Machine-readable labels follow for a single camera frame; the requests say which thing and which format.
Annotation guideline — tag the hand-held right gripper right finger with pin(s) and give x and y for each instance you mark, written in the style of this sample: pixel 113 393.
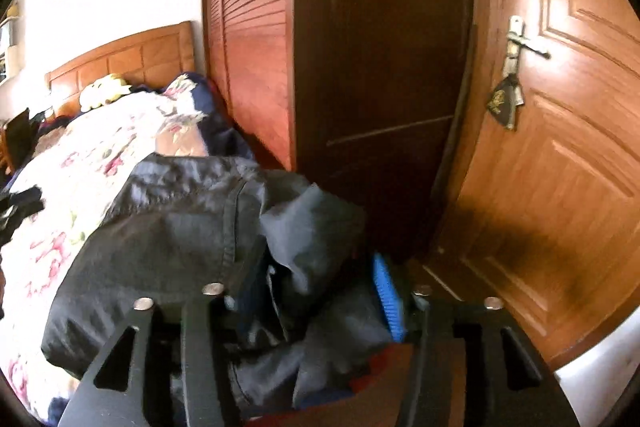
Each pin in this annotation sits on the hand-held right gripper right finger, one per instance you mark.
pixel 387 297

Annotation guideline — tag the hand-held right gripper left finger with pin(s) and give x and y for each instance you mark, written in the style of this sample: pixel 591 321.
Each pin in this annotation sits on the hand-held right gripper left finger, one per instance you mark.
pixel 200 347

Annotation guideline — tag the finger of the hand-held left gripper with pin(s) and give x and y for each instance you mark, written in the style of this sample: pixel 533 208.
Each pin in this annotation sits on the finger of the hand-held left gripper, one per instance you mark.
pixel 22 207

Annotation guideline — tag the black jacket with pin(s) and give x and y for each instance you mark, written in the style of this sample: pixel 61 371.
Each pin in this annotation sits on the black jacket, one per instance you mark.
pixel 175 232

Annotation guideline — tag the wooden chair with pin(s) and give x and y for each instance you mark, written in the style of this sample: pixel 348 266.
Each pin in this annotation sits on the wooden chair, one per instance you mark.
pixel 20 127

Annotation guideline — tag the yellow plush toy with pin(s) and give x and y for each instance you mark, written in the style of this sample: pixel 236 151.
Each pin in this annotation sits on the yellow plush toy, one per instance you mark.
pixel 100 92

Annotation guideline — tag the wooden bed headboard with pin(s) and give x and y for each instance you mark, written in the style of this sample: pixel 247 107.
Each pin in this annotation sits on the wooden bed headboard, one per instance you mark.
pixel 150 57

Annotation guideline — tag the navy bed sheet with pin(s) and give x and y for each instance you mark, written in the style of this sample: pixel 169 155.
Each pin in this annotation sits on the navy bed sheet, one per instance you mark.
pixel 225 132

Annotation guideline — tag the wooden door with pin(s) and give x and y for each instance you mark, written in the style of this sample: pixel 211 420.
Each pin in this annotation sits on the wooden door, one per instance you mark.
pixel 575 157

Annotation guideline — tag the wooden louvred wardrobe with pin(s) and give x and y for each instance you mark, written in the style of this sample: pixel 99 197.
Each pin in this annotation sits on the wooden louvred wardrobe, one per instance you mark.
pixel 260 32

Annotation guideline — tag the white wall shelf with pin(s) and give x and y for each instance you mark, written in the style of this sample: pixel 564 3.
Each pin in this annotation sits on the white wall shelf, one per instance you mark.
pixel 7 42

